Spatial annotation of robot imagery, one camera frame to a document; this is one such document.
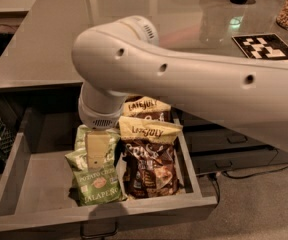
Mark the rear brown Late July bag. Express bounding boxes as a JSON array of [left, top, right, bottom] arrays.
[[122, 96, 171, 122]]

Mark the brown late july bag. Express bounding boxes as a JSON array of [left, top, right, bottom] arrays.
[[122, 96, 171, 122], [119, 116, 182, 199]]

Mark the green jalapeno chip bag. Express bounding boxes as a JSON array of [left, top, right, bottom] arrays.
[[65, 149, 123, 206]]

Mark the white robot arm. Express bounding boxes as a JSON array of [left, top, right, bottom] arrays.
[[72, 16, 288, 152]]

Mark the grey counter cabinet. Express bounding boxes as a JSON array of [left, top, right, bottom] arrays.
[[0, 0, 288, 172]]

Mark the open grey top drawer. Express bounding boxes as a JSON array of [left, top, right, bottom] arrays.
[[0, 107, 217, 238]]

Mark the black white fiducial marker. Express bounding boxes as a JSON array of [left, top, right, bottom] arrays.
[[232, 33, 288, 61]]

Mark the black drawer handle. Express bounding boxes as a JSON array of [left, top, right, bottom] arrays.
[[80, 221, 118, 240]]

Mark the black cable on floor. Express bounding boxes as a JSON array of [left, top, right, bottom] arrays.
[[207, 161, 288, 205]]

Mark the front brown Late July bag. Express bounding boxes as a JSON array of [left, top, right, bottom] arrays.
[[119, 116, 182, 199]]

